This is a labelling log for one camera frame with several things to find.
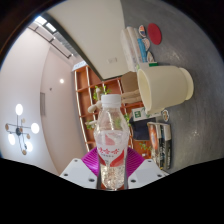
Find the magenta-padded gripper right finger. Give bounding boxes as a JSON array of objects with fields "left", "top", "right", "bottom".
[{"left": 125, "top": 146, "right": 170, "bottom": 190}]

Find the white paper pack stack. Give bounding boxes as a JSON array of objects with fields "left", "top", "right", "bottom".
[{"left": 120, "top": 25, "right": 148, "bottom": 73}]

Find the round bulb ceiling lamp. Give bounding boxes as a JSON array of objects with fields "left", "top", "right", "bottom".
[{"left": 4, "top": 103, "right": 41, "bottom": 156}]

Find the dark blue chair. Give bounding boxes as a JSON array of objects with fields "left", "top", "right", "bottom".
[{"left": 129, "top": 116, "right": 153, "bottom": 141}]

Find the dark book stack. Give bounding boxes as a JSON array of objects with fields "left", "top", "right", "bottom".
[{"left": 146, "top": 121, "right": 174, "bottom": 170}]

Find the window with grey blinds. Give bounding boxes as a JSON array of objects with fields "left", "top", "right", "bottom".
[{"left": 28, "top": 14, "right": 88, "bottom": 64}]

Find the clear plastic water bottle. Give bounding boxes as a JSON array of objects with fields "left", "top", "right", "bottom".
[{"left": 93, "top": 93, "right": 130, "bottom": 192}]

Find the brown chair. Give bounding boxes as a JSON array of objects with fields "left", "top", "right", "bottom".
[{"left": 119, "top": 70, "right": 141, "bottom": 94}]

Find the wooden shelf unit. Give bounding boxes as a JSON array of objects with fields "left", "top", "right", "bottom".
[{"left": 71, "top": 64, "right": 149, "bottom": 159}]

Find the cream plastic mug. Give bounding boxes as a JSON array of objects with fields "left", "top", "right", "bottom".
[{"left": 136, "top": 64, "right": 195, "bottom": 114}]

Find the small round printed badge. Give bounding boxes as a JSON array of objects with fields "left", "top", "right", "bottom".
[
  {"left": 138, "top": 24, "right": 147, "bottom": 38},
  {"left": 141, "top": 37, "right": 152, "bottom": 51},
  {"left": 146, "top": 50, "right": 156, "bottom": 64},
  {"left": 161, "top": 109, "right": 170, "bottom": 123}
]

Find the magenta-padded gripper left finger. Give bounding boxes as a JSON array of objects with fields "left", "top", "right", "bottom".
[{"left": 59, "top": 146, "right": 101, "bottom": 190}]

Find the flat round red coaster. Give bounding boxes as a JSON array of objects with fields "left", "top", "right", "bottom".
[{"left": 147, "top": 22, "right": 163, "bottom": 46}]

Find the white wall socket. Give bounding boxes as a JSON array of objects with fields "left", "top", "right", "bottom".
[{"left": 106, "top": 57, "right": 119, "bottom": 65}]

